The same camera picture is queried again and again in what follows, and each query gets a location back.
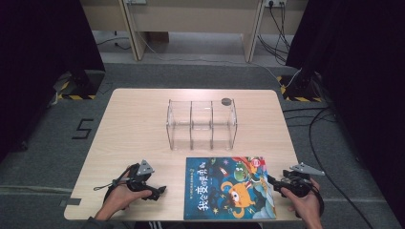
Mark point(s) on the person's dark striped pants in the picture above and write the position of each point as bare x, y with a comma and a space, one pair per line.
197, 225

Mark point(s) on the person's right hand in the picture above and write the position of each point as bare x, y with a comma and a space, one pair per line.
307, 206

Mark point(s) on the black curtain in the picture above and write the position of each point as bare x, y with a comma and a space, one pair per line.
38, 63
363, 79

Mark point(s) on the person's left hand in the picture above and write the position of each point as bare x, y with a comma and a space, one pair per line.
118, 201

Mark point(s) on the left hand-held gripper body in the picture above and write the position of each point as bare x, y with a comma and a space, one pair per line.
138, 181

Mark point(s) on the white power strip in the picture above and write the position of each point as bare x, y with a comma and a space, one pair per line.
275, 3

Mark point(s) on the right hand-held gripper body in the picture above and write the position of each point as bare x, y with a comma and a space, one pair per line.
299, 183

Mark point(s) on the blue cartoon picture book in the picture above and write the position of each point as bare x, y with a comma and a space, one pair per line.
227, 191

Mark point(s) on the stand base with hazard tape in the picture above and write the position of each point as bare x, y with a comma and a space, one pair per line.
81, 86
301, 90

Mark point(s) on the clear acrylic book rack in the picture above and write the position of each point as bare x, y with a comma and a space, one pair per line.
201, 125

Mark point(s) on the small round black disc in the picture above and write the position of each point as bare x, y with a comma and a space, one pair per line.
226, 101

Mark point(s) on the beige wooden desk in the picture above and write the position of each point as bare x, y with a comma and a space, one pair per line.
197, 16

